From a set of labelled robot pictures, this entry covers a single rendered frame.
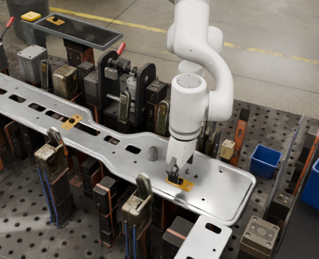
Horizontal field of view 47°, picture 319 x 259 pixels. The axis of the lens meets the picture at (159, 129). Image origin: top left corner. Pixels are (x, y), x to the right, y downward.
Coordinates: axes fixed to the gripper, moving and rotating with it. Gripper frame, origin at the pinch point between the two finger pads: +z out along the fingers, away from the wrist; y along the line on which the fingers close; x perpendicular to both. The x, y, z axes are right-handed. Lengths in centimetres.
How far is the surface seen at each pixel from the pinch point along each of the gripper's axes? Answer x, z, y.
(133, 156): -18.2, 5.9, -1.8
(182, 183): 1.0, 5.5, 0.0
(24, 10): -254, 76, -167
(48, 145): -41.1, 1.5, 11.8
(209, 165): 5.0, 5.9, -11.3
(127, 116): -30.6, 5.3, -17.0
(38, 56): -76, -3, -21
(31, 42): -95, 2, -35
